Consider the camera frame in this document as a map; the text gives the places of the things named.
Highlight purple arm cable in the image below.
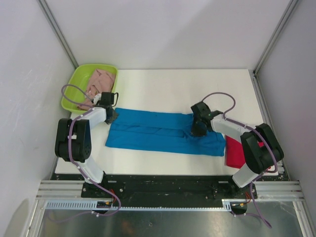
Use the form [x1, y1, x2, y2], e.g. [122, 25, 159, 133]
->
[60, 84, 121, 215]
[201, 92, 277, 173]

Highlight folded red t shirt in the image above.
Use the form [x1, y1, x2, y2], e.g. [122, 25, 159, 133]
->
[225, 136, 245, 169]

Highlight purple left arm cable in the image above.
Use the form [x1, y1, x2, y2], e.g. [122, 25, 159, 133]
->
[60, 84, 121, 215]

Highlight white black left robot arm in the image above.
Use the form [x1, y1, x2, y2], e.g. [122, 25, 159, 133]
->
[55, 92, 119, 198]

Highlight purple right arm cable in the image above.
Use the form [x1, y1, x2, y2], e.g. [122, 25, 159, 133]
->
[201, 92, 277, 173]

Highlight aluminium corner post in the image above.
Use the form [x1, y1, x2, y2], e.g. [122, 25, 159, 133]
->
[37, 0, 79, 69]
[253, 0, 301, 76]

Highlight grey slotted cable duct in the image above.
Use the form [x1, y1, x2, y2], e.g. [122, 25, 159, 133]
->
[46, 200, 232, 211]

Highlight aluminium frame rail front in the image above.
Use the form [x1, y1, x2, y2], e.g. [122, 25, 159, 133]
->
[37, 180, 304, 201]

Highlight pink t shirt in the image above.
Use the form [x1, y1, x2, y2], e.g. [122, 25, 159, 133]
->
[78, 69, 116, 110]

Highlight right aluminium corner post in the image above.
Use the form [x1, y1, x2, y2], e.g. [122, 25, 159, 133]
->
[253, 0, 301, 76]

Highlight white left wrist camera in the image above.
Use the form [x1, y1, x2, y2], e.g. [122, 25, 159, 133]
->
[91, 93, 102, 105]

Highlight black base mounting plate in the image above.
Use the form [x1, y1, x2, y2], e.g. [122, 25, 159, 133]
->
[81, 174, 257, 199]

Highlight blue t shirt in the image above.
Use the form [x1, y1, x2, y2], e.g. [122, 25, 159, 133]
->
[105, 108, 226, 157]

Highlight green plastic basin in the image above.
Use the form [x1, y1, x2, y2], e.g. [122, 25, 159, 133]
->
[61, 64, 118, 115]

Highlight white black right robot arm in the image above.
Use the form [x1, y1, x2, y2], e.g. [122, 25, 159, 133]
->
[191, 101, 284, 198]

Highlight left aluminium corner post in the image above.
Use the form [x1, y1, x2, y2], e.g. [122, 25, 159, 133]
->
[37, 0, 79, 69]

